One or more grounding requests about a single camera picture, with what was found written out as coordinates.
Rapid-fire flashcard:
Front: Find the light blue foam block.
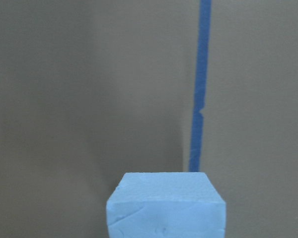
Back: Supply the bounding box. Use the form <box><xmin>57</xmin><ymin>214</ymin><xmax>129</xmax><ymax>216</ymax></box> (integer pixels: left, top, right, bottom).
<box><xmin>106</xmin><ymin>172</ymin><xmax>226</xmax><ymax>238</ymax></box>

